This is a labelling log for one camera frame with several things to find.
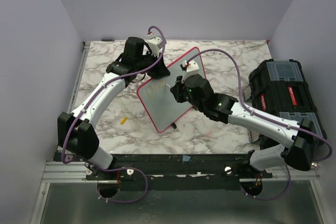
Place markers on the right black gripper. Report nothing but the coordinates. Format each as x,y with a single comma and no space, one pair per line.
177,89

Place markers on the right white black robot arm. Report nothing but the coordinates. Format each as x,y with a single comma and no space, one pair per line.
296,141

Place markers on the black base frame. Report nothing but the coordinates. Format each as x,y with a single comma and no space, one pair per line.
136,172

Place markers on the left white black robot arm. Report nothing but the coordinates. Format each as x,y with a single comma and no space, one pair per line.
76,130

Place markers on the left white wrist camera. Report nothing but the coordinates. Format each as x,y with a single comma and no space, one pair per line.
155,43

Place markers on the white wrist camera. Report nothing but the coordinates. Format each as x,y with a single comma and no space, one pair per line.
190,68
155,43

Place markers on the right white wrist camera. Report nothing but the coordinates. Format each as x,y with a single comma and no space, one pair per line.
190,68

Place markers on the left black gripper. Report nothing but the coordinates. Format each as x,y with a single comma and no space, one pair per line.
160,70

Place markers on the pink framed whiteboard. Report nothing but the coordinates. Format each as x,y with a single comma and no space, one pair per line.
157,99

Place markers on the yellow marker cap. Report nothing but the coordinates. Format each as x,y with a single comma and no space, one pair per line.
123,120

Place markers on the aluminium rail frame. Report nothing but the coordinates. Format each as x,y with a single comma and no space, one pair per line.
45,186

